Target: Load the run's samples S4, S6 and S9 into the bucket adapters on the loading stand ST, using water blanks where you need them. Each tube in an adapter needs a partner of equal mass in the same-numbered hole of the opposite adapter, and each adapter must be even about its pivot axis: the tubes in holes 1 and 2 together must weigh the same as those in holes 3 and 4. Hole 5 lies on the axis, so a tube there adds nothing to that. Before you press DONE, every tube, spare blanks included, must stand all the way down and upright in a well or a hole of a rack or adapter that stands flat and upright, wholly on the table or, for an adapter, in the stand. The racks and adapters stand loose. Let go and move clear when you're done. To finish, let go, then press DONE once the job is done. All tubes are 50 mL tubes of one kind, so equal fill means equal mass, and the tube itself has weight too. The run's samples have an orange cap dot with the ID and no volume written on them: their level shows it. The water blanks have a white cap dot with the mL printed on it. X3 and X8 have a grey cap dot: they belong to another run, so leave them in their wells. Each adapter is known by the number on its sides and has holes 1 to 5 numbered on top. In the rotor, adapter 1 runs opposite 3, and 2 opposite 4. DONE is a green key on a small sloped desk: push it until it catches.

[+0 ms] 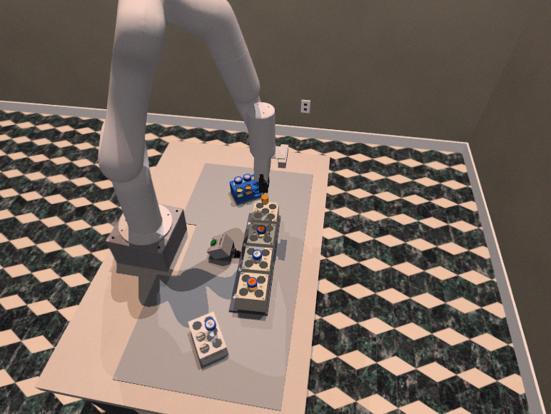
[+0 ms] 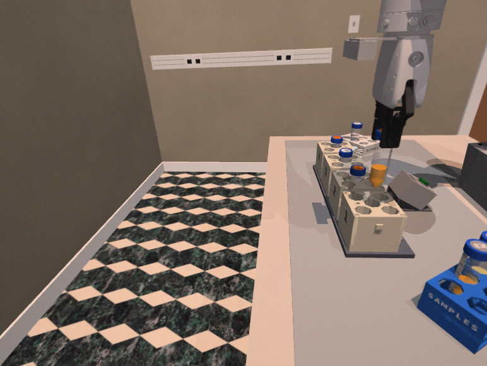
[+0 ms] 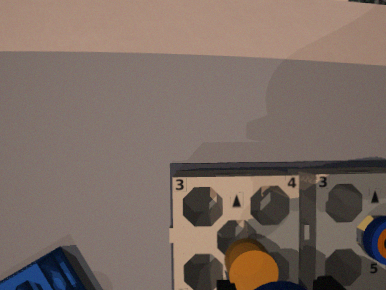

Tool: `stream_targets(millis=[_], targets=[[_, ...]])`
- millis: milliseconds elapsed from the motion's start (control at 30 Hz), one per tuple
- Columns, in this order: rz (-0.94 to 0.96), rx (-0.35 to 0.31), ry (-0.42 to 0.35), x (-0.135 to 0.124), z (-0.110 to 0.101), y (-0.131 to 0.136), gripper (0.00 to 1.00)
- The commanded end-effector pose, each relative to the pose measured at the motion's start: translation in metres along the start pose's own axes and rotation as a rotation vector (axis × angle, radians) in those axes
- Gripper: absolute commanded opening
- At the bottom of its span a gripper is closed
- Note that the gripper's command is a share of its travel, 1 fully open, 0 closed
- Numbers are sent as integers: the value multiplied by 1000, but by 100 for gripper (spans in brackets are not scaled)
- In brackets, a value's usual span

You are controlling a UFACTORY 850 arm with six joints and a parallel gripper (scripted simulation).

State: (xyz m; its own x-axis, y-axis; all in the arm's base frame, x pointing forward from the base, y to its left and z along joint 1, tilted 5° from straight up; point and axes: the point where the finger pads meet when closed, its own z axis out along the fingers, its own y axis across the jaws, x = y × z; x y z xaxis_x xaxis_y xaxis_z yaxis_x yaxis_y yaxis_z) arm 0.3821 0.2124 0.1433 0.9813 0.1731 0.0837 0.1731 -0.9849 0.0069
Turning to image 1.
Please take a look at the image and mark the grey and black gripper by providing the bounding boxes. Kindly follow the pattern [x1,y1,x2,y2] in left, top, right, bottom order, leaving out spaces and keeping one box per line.
[252,155,271,193]

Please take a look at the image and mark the blue tube rack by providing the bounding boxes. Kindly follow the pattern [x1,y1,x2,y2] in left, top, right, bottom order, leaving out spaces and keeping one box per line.
[230,179,261,204]

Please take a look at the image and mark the grey tube rack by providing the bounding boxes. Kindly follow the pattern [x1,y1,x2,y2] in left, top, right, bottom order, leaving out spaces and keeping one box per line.
[189,313,228,365]

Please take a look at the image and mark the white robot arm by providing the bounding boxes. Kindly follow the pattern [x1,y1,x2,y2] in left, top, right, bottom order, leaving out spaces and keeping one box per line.
[98,0,288,246]

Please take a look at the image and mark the grey bench mat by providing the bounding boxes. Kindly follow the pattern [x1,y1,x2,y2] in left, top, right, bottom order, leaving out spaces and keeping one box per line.
[112,163,313,411]

